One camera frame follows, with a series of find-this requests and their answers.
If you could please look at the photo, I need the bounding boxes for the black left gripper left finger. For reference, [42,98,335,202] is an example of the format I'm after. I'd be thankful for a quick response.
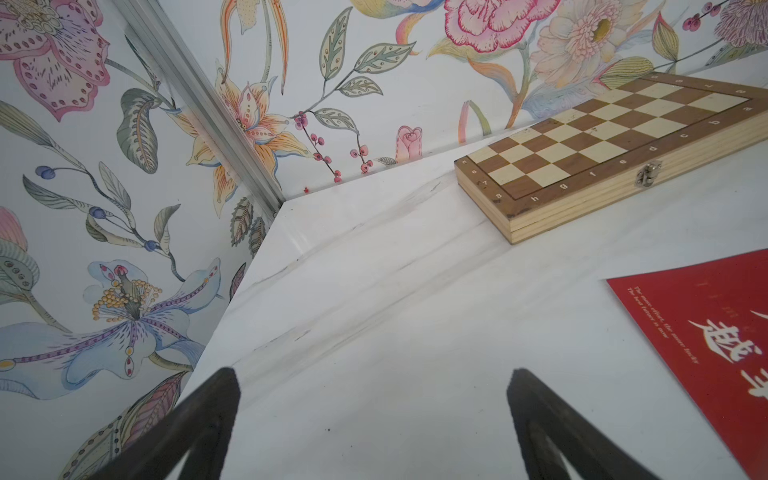
[94,367,241,479]

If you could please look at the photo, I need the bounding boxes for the wooden folding chess board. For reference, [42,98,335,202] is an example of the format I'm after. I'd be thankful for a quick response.
[454,73,767,244]

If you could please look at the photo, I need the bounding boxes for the aluminium corner post left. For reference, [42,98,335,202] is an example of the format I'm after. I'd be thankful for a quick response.
[115,1,285,218]

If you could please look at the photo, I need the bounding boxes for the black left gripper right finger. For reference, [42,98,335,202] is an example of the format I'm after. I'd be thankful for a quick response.
[506,369,656,479]

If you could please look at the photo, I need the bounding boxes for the red card white characters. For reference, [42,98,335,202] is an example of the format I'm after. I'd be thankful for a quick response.
[608,250,767,479]

